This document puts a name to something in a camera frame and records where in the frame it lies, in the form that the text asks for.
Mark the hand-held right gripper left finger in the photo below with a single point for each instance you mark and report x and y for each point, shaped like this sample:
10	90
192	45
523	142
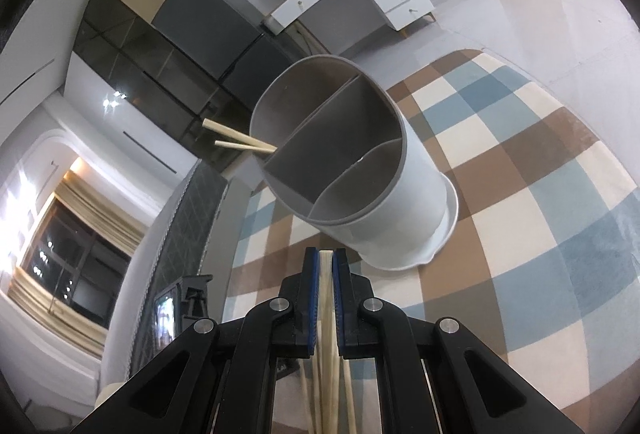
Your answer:
312	294

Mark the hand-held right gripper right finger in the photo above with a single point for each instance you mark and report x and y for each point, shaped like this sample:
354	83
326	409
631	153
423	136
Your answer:
339	294

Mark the pale wooden chopstick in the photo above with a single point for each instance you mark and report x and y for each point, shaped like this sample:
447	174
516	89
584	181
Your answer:
225	130
235	145
326	314

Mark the grey divided utensil holder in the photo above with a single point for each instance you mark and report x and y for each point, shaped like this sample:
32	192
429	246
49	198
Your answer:
400	194

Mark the grey quilted bed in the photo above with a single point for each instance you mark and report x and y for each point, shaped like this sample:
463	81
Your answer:
185	224

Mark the window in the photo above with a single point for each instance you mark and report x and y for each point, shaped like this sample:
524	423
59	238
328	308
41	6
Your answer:
85	274

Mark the beige curtain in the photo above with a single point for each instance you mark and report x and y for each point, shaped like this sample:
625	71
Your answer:
105	214

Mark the plaid tablecloth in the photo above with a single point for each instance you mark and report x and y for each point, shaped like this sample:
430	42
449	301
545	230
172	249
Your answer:
525	194

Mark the dark glass door cabinet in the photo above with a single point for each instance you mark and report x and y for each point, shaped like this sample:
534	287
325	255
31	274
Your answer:
125	58

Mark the dark grey refrigerator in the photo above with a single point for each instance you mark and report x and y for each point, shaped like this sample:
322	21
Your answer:
200	23

